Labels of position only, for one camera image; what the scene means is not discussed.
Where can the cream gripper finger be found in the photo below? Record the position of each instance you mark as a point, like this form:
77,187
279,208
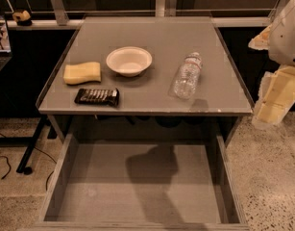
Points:
260,41
276,96

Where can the yellow black tape measure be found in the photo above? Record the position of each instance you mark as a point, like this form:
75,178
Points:
22,18

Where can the grey cabinet table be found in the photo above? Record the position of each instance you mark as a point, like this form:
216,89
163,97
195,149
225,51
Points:
220,91

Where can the laptop with lit screen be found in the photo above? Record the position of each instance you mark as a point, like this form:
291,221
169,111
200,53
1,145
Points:
5,44

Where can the yellow sponge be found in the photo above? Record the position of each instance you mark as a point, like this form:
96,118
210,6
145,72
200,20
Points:
75,74

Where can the clear plastic water bottle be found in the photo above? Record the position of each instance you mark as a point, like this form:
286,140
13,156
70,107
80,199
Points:
185,82

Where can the open grey top drawer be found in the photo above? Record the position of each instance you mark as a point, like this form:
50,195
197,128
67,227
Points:
140,186

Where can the dark chocolate bar wrapper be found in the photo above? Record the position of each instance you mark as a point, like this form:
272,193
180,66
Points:
97,97

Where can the metal window frame rail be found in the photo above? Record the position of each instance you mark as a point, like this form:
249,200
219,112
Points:
71,13

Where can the black desk leg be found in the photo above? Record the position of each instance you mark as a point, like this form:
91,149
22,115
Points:
31,145

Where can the white paper bowl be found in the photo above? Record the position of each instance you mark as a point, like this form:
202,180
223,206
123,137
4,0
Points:
129,61

